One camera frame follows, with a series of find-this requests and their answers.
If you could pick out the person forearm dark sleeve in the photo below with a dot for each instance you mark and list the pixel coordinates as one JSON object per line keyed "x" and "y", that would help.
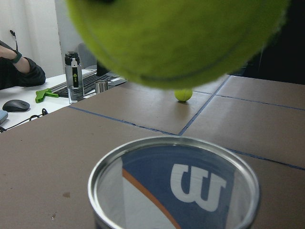
{"x": 24, "y": 73}

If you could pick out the person hand with watch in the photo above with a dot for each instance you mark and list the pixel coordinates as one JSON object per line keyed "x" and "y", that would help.
{"x": 13, "y": 56}

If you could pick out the black keyboard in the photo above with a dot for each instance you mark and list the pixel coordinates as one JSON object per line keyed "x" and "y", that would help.
{"x": 89, "y": 83}

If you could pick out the grey office chair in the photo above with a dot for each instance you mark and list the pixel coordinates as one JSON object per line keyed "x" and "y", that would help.
{"x": 87, "y": 59}

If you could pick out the steel cup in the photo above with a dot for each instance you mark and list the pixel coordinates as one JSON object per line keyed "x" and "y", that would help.
{"x": 101, "y": 86}

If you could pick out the black computer mouse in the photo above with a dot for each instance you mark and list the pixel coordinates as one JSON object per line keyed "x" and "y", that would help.
{"x": 16, "y": 106}

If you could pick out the yellow Wilson tennis ball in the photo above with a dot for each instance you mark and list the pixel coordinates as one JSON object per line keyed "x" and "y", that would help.
{"x": 175, "y": 44}

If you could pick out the clear water bottle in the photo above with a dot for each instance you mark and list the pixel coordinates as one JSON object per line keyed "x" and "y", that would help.
{"x": 74, "y": 78}

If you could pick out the Wilson tennis ball can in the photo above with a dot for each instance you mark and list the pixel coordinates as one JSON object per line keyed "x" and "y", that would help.
{"x": 173, "y": 182}

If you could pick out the yellow Roland Garros tennis ball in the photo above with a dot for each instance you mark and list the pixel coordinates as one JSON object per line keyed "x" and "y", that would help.
{"x": 183, "y": 95}

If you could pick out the green plastic tool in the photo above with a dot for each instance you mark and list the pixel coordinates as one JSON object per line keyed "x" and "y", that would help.
{"x": 40, "y": 95}

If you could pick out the black monitor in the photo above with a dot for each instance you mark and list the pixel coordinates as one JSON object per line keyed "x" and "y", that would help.
{"x": 101, "y": 69}

